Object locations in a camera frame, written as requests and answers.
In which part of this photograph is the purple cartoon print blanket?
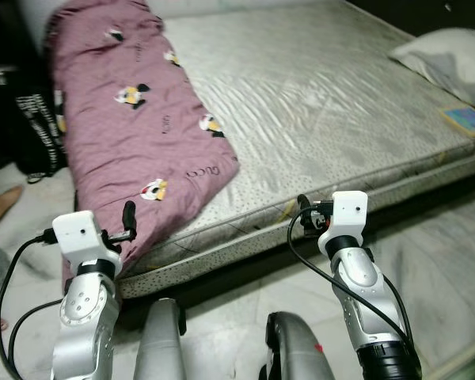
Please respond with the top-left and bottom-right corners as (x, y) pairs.
(46, 0), (240, 279)

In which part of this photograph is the white quilted mattress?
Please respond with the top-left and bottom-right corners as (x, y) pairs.
(115, 0), (475, 300)

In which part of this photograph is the left robot leg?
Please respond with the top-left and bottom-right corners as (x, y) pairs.
(135, 298), (187, 380)

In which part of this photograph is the robot leg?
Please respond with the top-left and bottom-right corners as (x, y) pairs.
(135, 298), (187, 380)
(261, 311), (333, 380)

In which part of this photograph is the black bag with white print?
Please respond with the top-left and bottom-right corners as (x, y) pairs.
(14, 91), (68, 179)

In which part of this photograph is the right robot leg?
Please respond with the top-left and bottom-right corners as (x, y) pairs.
(261, 311), (333, 380)

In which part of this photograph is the white pillow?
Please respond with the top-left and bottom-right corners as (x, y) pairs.
(389, 29), (475, 113)

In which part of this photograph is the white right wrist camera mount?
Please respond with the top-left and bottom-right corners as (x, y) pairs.
(318, 191), (369, 253)

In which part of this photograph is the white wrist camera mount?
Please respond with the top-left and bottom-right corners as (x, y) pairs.
(318, 191), (369, 253)
(51, 210), (116, 266)

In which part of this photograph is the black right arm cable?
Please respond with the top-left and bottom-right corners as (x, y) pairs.
(287, 204), (409, 341)

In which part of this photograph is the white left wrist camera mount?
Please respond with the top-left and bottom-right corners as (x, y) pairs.
(51, 210), (116, 266)

